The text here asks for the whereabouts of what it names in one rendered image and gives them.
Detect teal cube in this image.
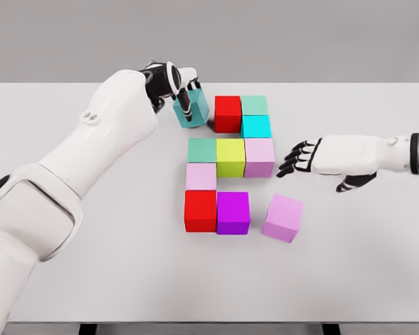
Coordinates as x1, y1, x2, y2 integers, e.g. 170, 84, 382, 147
172, 88, 210, 130

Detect red cube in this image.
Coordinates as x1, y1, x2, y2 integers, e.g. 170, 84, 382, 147
184, 189, 218, 233
214, 95, 243, 134

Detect mint green cube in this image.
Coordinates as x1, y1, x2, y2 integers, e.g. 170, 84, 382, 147
187, 137, 218, 164
240, 94, 270, 117

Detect yellow-green cube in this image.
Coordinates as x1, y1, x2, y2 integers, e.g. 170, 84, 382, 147
215, 137, 247, 179

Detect purple cube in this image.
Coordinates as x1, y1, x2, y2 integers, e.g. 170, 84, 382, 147
216, 191, 251, 235

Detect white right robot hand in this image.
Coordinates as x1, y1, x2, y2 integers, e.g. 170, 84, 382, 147
275, 135, 380, 194

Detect cyan cube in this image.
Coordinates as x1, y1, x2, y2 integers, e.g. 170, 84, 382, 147
240, 114, 273, 140

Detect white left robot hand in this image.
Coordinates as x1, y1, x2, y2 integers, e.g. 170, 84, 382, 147
176, 66, 202, 124

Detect pink cube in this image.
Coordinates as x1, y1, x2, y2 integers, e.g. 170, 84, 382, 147
244, 137, 277, 179
185, 162, 218, 192
261, 193, 305, 244

